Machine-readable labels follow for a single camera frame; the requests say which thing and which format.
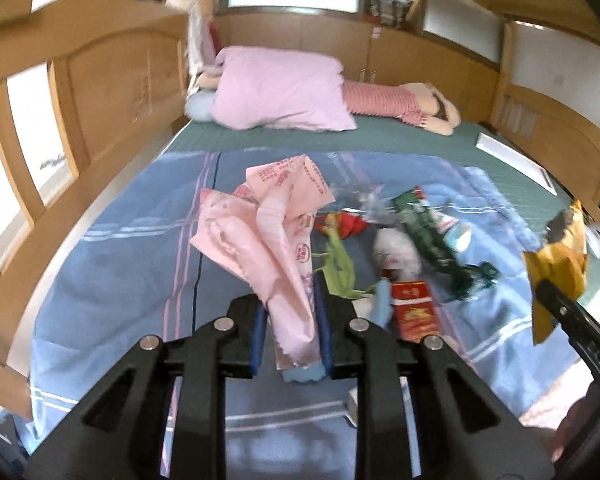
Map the paper cup with stripes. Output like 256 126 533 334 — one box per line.
436 212 472 252

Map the wooden bunk bed frame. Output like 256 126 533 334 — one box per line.
0 0 600 406

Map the light green wrapper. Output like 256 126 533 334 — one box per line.
312 228 376 300

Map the white blue medicine box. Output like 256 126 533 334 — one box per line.
346 387 358 428

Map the person's right hand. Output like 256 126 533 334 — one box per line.
550 382 600 462

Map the clear plastic wrapper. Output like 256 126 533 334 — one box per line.
329 183 396 226

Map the white handheld appliance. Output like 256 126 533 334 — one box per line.
585 223 600 259

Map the light blue small pillow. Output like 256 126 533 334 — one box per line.
184 90 215 122

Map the green wafer wrapper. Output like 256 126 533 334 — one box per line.
391 188 460 275

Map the white flat board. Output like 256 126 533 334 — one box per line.
476 133 557 196

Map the pink pillow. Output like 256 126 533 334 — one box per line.
210 46 356 132

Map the red snack wrapper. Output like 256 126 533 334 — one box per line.
314 211 368 238

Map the dark green foil wrapper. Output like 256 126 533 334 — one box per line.
450 261 500 300

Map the striped plush doll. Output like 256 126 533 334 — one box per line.
342 81 462 136

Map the crumpled white tissue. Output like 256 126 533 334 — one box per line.
372 228 422 282

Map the yellow snack bag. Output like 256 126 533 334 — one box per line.
522 200 588 346

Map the pink plastic bag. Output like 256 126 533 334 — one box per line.
190 154 334 370

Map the green bed mat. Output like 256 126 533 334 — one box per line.
164 112 600 302

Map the red cigarette box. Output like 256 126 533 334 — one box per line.
391 281 441 342

